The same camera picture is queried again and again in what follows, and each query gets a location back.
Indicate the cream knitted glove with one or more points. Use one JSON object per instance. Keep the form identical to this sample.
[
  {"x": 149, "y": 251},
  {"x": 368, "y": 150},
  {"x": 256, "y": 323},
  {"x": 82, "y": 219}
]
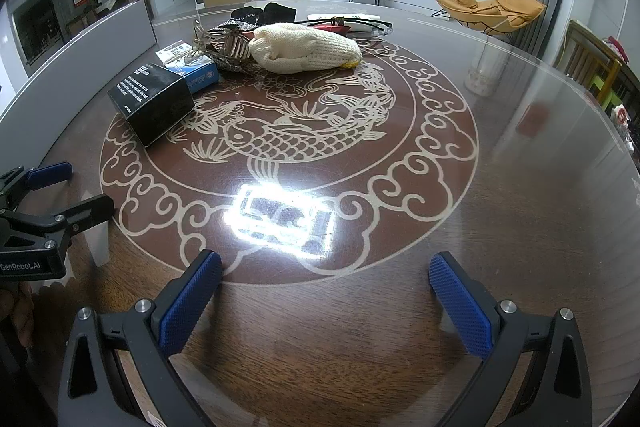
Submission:
[{"x": 300, "y": 47}]

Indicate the wooden chair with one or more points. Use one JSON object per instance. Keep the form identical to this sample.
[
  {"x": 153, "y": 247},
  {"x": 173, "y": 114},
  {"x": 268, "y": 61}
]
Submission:
[{"x": 580, "y": 57}]

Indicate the white flat box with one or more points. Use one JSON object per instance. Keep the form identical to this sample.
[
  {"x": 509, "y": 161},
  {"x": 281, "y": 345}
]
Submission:
[{"x": 360, "y": 17}]

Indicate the patterned cloth bundle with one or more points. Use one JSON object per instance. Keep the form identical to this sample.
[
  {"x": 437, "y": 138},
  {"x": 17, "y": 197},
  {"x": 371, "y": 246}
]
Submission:
[{"x": 235, "y": 48}]

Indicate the black cardboard box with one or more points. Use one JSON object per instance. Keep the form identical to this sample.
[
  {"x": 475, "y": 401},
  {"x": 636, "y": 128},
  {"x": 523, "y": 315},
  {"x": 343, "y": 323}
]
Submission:
[{"x": 150, "y": 107}]

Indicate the black cloth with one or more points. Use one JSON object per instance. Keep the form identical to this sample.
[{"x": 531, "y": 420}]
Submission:
[
  {"x": 280, "y": 13},
  {"x": 247, "y": 13}
]

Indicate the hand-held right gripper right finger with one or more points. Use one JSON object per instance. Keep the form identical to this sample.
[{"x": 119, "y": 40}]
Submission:
[{"x": 460, "y": 302}]

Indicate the blue white box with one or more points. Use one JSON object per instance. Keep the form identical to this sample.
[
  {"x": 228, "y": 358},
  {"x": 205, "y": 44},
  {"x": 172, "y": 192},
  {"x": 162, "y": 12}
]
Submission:
[{"x": 197, "y": 77}]

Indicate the dark glass sliding door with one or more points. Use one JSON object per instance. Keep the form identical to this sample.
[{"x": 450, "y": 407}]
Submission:
[{"x": 35, "y": 22}]

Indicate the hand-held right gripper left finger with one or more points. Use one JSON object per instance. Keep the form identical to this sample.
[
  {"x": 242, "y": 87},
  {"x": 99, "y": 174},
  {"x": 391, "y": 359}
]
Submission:
[{"x": 192, "y": 302}]

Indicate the grey panel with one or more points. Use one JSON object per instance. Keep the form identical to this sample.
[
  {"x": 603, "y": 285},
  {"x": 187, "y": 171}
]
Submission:
[{"x": 75, "y": 57}]

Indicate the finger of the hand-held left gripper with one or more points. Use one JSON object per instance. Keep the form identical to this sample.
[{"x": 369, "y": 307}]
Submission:
[
  {"x": 90, "y": 209},
  {"x": 50, "y": 174}
]

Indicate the brown patterned glass desktop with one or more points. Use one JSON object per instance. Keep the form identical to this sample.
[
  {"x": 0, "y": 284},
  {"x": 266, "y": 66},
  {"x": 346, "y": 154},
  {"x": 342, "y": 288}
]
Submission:
[{"x": 500, "y": 207}]

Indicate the person's left hand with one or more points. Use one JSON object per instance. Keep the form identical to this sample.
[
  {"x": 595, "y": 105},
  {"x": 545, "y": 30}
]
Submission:
[{"x": 17, "y": 312}]

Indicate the clear bow hair clip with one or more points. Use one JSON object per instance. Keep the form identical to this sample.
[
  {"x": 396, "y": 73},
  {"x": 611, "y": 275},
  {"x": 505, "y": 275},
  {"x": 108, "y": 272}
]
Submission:
[{"x": 196, "y": 43}]

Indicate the black white patterned hair band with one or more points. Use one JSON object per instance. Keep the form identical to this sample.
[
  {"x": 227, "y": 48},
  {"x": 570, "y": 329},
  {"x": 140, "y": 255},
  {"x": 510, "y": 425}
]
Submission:
[{"x": 225, "y": 27}]

